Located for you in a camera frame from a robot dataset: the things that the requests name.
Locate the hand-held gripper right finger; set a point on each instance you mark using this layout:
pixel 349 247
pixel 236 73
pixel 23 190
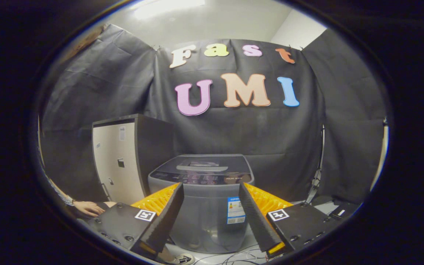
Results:
pixel 256 217

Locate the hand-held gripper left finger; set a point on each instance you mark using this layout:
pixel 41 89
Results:
pixel 164 217

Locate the grey washing machine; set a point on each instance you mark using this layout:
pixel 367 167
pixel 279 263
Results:
pixel 204 217

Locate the dark washing machine lid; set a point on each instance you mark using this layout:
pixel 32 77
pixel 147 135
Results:
pixel 212 161

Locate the person's sneaker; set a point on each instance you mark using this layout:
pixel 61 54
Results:
pixel 182 258

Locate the white and black cabinet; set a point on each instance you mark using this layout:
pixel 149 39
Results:
pixel 114 158

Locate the black light stand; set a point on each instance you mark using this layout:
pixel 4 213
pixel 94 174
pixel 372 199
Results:
pixel 317 165

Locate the black box with white label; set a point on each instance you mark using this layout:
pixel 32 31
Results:
pixel 341 210

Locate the black backdrop cloth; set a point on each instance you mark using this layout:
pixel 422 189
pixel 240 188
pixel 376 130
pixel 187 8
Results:
pixel 282 129

